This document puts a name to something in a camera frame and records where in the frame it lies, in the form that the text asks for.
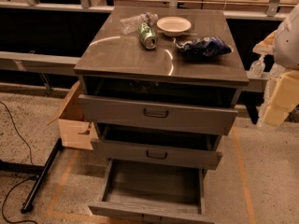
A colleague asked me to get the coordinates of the left sanitizer bottle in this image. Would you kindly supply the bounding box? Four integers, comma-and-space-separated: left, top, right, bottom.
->
248, 54, 265, 78

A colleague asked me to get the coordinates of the grey metal shelf rail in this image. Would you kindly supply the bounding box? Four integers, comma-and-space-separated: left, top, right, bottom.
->
0, 51, 79, 76

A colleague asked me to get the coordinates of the grey drawer cabinet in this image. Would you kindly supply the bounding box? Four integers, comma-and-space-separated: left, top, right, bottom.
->
74, 6, 249, 173

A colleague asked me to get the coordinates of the cardboard box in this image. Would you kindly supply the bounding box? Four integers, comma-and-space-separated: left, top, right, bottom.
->
49, 81, 97, 150

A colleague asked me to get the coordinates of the grey drawer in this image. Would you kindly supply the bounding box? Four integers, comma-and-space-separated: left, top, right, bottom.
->
91, 139, 222, 170
89, 160, 214, 224
78, 94, 237, 135

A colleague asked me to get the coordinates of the blue chip bag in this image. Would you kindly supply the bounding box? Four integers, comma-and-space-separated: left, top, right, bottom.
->
173, 36, 232, 58

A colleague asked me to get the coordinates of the bottom grey drawer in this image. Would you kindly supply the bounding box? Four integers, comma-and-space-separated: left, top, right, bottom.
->
89, 160, 214, 224

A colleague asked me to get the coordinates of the white bowl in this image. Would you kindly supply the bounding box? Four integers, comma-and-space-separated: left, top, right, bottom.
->
157, 17, 192, 37

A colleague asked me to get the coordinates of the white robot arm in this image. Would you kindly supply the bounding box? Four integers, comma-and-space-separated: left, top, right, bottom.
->
248, 5, 299, 129

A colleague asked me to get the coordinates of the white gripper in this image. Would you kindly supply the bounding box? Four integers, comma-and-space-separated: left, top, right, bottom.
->
252, 31, 299, 128

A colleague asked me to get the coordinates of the black metal floor bar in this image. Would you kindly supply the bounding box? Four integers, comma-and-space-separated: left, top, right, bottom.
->
21, 138, 63, 214

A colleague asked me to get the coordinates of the black floor cable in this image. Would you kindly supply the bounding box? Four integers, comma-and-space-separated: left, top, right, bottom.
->
0, 100, 39, 224

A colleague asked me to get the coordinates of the top grey drawer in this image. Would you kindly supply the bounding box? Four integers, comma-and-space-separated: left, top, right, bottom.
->
78, 94, 237, 135

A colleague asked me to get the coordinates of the clear plastic bottle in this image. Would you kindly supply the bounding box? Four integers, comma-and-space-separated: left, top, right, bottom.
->
120, 12, 158, 35

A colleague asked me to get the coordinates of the green soda can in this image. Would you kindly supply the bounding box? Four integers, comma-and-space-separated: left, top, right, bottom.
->
138, 22, 157, 49

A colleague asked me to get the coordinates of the middle grey drawer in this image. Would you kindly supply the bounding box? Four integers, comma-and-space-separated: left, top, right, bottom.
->
91, 139, 222, 170

